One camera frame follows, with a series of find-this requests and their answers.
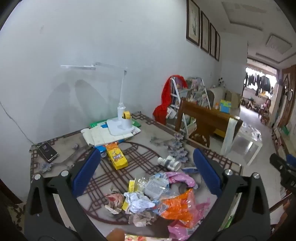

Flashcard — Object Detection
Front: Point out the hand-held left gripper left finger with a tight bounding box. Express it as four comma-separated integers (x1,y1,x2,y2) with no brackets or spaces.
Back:
24,148,109,241

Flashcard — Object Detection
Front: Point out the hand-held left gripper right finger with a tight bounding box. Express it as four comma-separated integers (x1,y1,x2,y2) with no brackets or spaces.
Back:
193,148,271,241

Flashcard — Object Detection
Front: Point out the pink plastic bag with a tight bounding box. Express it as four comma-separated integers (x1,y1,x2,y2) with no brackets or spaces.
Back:
168,202,211,240
165,171,199,189

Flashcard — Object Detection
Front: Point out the yellow snack box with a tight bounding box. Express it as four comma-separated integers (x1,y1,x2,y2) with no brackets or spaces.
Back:
105,143,129,171

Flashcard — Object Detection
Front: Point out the green-rimmed trash bin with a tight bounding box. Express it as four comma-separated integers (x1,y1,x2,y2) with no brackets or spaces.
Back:
223,215,234,229

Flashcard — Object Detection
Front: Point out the crushed clear plastic bottle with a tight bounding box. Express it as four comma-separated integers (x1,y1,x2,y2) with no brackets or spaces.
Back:
136,173,173,200

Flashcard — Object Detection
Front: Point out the brown paper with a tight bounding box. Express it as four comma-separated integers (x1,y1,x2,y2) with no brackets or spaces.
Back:
128,211,158,227

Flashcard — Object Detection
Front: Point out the person's left hand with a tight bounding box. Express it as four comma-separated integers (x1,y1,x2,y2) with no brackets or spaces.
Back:
106,228,126,241

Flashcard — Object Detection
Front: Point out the flat blue wrapper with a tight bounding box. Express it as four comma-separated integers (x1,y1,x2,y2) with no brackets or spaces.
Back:
181,166,199,174

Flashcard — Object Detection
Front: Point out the small white table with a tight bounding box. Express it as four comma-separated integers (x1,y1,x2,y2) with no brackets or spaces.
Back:
228,123,263,166

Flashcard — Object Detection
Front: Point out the carved wooden chair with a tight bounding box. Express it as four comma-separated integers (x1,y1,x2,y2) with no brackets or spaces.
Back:
269,197,292,214

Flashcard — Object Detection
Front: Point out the crumpled pinkish paper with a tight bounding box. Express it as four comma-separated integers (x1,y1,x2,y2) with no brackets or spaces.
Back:
105,193,126,215

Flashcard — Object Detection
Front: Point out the clear plastic sheet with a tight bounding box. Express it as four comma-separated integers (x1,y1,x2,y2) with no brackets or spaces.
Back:
240,123,262,142

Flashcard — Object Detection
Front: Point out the black smartphone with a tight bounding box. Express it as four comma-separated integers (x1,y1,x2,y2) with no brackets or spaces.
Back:
37,142,58,162

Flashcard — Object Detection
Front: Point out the orange plastic bag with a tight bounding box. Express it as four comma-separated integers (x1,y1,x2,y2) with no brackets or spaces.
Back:
154,188,201,229

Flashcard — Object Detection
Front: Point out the white desk lamp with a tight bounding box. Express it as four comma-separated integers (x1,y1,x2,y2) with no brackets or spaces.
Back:
60,61,137,136

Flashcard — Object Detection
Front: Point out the small wooden chair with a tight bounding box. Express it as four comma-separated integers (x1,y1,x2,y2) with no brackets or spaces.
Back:
259,97,271,123

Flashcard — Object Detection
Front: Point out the plain-backed wooden chair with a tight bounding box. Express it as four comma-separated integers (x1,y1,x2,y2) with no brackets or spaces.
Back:
175,97,243,149

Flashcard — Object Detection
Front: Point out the carved wooden screen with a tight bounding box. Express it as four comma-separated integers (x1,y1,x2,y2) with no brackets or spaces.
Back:
276,67,296,130

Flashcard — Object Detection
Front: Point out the white balance bike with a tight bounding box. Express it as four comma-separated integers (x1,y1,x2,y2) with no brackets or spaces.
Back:
245,98,258,109

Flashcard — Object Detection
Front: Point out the colourful toy box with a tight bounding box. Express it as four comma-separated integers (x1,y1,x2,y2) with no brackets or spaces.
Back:
219,100,232,114

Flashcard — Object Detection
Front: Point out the beige armchair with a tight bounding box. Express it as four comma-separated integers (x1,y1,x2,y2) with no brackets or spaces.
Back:
207,86,232,109

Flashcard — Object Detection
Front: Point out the cardboard box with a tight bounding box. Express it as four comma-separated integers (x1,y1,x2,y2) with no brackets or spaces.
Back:
227,90,242,109

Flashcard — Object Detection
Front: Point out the white rack of picture books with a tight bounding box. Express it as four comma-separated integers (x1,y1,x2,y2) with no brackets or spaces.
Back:
170,77,212,137

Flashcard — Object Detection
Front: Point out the row of hanging clothes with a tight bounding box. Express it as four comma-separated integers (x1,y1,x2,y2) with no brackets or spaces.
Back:
244,72,272,96

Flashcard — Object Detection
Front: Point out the red cloth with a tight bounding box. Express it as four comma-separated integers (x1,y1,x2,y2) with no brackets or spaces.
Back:
153,75,188,126

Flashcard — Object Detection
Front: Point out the square ceiling light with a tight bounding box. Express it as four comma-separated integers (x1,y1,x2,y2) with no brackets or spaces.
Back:
266,35,292,55

